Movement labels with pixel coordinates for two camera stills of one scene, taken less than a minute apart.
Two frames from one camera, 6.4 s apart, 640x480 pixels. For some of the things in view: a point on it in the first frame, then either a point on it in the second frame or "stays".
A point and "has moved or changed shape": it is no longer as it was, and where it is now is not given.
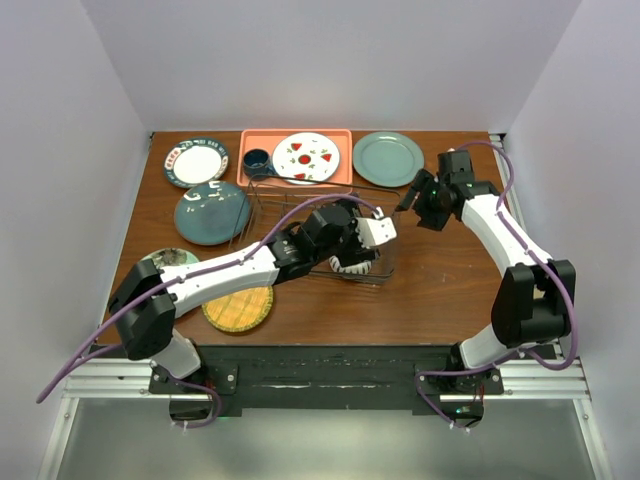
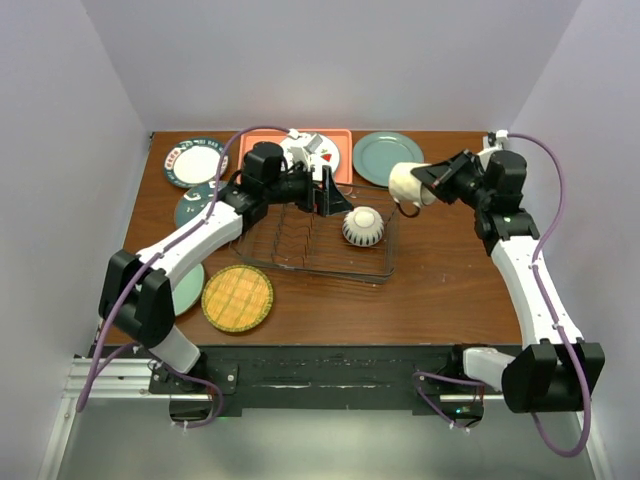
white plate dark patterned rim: x=192 y=162 stays
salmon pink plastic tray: x=268 y=140 stays
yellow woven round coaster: x=240 y=311 stays
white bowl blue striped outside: x=362 y=268 has moved or changed shape
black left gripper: x=356 y=252 → x=324 y=200
